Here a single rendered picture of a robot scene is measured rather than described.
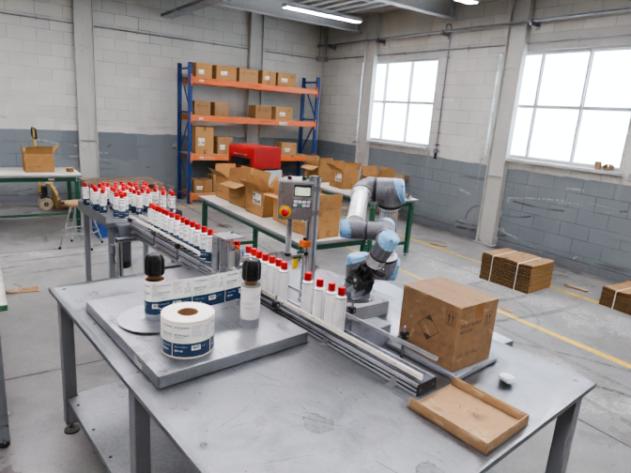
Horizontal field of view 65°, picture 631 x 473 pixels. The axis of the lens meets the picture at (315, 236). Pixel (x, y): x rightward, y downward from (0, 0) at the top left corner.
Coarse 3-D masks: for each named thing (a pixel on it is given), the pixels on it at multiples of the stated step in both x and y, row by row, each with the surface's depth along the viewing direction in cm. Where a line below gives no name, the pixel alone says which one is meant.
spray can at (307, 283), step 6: (306, 276) 224; (306, 282) 224; (312, 282) 225; (306, 288) 224; (312, 288) 226; (306, 294) 225; (312, 294) 227; (306, 300) 226; (300, 306) 228; (306, 306) 226; (306, 312) 227
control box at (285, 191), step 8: (280, 184) 233; (288, 184) 233; (296, 184) 233; (304, 184) 234; (312, 184) 234; (280, 192) 234; (288, 192) 234; (312, 192) 235; (280, 200) 235; (288, 200) 235; (312, 200) 236; (280, 208) 235; (288, 208) 236; (296, 208) 236; (304, 208) 237; (280, 216) 236; (288, 216) 237; (296, 216) 237; (304, 216) 238
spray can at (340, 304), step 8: (344, 288) 208; (336, 296) 210; (344, 296) 209; (336, 304) 209; (344, 304) 209; (336, 312) 210; (344, 312) 210; (336, 320) 211; (344, 320) 212; (344, 328) 213
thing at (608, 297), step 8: (608, 288) 523; (616, 288) 526; (624, 288) 529; (608, 296) 525; (616, 296) 518; (624, 296) 510; (608, 304) 526; (616, 304) 520; (624, 304) 512; (624, 312) 512
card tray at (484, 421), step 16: (464, 384) 182; (432, 400) 175; (448, 400) 176; (464, 400) 176; (480, 400) 177; (496, 400) 173; (432, 416) 163; (448, 416) 166; (464, 416) 167; (480, 416) 167; (496, 416) 168; (512, 416) 169; (528, 416) 164; (464, 432) 154; (480, 432) 159; (496, 432) 159; (512, 432) 158; (480, 448) 150
